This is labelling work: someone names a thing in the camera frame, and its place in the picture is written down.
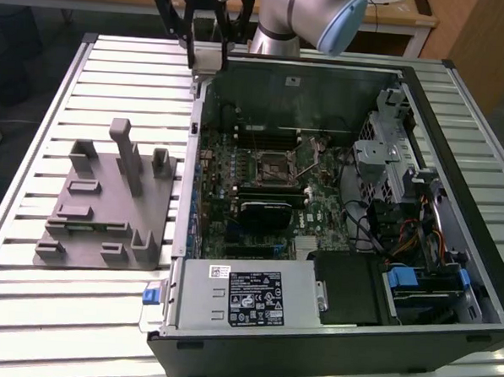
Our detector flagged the black plastic cover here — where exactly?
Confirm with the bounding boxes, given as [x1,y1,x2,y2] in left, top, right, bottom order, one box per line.
[310,249,393,330]

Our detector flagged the silver CPU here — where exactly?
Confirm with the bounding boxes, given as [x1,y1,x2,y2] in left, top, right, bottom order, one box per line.
[193,46,225,76]

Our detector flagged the black open PC case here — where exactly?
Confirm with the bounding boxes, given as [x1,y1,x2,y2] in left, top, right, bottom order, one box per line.
[134,43,504,377]

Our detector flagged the wooden desk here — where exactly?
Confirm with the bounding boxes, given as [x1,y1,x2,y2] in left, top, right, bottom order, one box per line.
[0,0,440,60]

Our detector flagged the black cable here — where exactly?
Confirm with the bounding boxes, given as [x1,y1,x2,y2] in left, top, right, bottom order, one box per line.
[341,199,390,256]

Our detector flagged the small silver heatsink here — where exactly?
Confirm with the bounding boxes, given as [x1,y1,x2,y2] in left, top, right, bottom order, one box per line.
[294,235,321,261]

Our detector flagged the metal socket cover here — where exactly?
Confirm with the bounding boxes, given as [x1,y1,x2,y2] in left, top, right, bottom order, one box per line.
[288,135,324,181]

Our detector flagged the silver power supply unit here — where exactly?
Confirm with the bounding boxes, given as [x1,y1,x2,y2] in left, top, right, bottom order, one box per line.
[172,254,332,337]

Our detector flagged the CPU socket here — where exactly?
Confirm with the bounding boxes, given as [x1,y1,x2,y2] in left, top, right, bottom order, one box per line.
[254,149,301,188]

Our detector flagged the grey parts rack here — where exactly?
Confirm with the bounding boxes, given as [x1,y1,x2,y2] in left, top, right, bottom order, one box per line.
[31,112,182,275]

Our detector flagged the blue disk carrier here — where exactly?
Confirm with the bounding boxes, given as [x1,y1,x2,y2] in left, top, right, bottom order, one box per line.
[382,265,474,309]

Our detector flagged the silver perforated drive cage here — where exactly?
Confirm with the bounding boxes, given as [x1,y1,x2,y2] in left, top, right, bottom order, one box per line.
[347,86,447,210]

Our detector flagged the black chair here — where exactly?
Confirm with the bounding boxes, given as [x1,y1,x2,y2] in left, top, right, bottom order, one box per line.
[0,4,46,109]

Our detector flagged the black label sticker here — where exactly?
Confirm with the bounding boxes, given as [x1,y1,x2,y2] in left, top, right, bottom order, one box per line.
[226,267,289,330]

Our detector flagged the black graphics card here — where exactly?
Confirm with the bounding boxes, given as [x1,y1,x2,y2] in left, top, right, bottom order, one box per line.
[236,198,295,234]

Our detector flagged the blue release latch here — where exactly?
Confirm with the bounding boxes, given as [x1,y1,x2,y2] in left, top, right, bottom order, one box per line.
[142,288,163,307]

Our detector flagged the green RAM stick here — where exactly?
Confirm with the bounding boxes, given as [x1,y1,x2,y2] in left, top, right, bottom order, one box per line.
[65,223,127,236]

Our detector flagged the metal disk bay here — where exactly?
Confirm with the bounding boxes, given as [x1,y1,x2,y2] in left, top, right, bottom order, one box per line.
[377,261,488,332]

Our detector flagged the wooden cabinet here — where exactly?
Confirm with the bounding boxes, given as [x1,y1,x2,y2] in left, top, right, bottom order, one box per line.
[416,0,504,116]

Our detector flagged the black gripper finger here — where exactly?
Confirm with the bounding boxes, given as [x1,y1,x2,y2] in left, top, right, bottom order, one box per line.
[208,0,255,58]
[144,0,203,71]

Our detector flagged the yellow wire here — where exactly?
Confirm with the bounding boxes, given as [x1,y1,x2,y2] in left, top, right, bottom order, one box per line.
[394,233,420,258]

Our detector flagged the green motherboard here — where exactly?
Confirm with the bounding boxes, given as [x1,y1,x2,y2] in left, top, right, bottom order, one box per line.
[191,124,366,267]

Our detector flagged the orange wire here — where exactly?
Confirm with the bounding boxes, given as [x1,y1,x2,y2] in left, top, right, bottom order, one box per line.
[429,230,450,267]

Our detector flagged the metal locking lever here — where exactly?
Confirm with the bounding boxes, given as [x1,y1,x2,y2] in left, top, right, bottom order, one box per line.
[244,110,263,153]

